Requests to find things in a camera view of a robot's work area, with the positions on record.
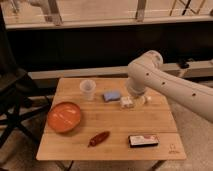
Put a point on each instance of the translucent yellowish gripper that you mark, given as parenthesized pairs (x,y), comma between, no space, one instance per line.
(126,102)

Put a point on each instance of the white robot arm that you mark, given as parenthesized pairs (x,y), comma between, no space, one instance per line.
(145,71)

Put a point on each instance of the white ceramic cup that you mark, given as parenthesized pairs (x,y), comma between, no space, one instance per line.
(87,87)

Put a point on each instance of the white labelled bottle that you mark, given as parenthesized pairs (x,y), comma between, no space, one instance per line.
(144,99)

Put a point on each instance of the blue sponge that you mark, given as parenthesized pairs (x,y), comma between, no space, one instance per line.
(111,96)

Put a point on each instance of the black and white box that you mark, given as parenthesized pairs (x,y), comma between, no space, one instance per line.
(143,140)

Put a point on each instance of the wooden folding table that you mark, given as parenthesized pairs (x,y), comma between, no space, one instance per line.
(99,116)

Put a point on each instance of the orange bowl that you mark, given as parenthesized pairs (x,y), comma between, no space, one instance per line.
(64,117)

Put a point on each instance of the black device on ledge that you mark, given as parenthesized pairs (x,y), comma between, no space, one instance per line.
(182,63)

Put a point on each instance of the black chair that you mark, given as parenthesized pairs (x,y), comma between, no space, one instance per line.
(15,87)

